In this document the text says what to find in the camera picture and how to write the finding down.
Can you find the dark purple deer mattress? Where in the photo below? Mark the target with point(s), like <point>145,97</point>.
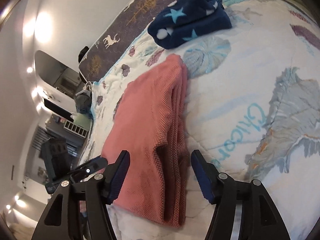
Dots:
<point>110,46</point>

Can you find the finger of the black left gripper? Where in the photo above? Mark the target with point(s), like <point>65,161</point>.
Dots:
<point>86,169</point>

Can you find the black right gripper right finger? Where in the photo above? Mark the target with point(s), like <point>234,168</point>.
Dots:
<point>260,218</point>

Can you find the wall mirror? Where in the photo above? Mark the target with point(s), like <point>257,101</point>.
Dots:
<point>57,74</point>

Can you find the white sea-pattern quilt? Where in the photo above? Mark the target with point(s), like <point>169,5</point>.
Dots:
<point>252,108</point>

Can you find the dark grey bag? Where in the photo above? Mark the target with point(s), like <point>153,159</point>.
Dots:
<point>83,99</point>

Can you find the pink knit sweater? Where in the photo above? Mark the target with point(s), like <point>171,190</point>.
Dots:
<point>148,123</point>

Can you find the navy star fleece garment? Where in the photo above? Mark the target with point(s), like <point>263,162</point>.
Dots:
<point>184,20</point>

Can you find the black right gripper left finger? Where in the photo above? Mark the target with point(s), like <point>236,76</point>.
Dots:
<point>61,217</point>

